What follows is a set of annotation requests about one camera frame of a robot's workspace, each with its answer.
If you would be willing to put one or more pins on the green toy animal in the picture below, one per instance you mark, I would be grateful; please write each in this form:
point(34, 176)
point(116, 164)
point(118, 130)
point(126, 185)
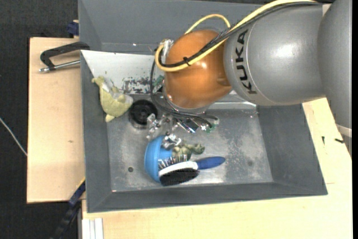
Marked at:
point(188, 149)

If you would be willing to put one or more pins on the brown cardboard board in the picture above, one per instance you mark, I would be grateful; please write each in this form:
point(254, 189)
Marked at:
point(53, 126)

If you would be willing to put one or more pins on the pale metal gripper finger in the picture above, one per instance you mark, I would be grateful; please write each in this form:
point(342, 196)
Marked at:
point(171, 139)
point(154, 123)

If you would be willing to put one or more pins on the blue and white hairbrush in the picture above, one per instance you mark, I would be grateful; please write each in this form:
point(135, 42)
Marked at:
point(181, 172)

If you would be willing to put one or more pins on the grey metal bin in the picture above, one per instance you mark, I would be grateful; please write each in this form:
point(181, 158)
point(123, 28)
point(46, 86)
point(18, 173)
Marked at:
point(240, 148)

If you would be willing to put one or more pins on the black round wheel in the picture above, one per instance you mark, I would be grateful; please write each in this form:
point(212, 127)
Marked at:
point(141, 112)

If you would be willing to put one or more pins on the yellow-green plush toy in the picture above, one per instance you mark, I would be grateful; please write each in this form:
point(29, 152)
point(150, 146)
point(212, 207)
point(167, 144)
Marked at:
point(112, 100)

